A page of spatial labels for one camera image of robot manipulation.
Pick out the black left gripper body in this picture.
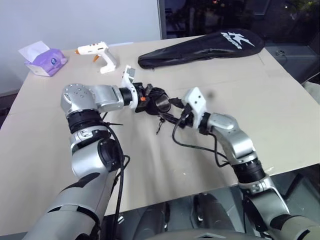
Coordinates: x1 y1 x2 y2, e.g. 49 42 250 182
133 82 153 114

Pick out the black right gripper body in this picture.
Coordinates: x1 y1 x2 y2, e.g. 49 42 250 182
177 103 198 129

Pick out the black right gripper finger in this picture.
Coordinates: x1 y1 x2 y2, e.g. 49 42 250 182
169 98 187 109
161 113 182 126

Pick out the black drawstring pouch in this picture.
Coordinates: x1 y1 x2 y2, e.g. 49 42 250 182
144 86 177 136

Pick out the metal cup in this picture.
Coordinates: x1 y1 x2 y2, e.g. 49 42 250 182
154 97 171 113

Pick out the white hot glue gun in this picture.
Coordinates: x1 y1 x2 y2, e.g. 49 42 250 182
74 41 117 75

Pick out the black racket bag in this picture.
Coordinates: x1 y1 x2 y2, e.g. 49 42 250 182
137 28 266 70

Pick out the purple tissue box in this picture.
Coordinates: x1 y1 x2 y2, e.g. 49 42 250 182
17 40 69 77

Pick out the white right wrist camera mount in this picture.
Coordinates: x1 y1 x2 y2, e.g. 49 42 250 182
183 87 209 129

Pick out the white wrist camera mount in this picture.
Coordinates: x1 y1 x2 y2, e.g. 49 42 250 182
183 87 209 129
119 64 141 110

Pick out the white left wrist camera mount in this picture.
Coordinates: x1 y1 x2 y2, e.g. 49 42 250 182
119 64 141 110

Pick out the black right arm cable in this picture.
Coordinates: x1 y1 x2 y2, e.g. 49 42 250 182
171 119 234 169

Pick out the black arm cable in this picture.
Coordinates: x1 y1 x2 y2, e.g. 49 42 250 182
171 119 234 169
99 111 131 227

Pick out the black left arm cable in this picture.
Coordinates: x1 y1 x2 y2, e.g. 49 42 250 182
99 111 131 227

